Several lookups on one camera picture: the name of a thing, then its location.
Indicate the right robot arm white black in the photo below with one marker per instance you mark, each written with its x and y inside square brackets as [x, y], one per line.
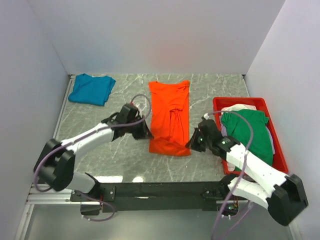
[282, 195]

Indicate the orange t shirt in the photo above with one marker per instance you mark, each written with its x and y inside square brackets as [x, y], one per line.
[170, 118]

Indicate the lavender t shirt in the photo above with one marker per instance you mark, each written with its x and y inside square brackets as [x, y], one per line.
[224, 133]

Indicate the aluminium frame rail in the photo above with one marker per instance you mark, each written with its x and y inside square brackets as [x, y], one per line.
[44, 198]

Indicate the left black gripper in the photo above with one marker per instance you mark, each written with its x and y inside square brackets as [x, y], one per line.
[144, 134]

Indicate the folded blue t shirt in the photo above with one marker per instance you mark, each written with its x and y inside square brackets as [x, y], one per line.
[92, 90]

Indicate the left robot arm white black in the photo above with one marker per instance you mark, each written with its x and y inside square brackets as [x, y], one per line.
[56, 163]

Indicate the black base beam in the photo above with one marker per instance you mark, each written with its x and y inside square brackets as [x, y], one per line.
[150, 196]

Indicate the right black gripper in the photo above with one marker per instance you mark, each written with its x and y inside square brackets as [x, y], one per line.
[193, 141]

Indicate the white t shirt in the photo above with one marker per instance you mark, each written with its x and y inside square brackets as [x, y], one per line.
[238, 107]

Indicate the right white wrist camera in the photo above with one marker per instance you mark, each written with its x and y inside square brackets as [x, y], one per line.
[206, 116]

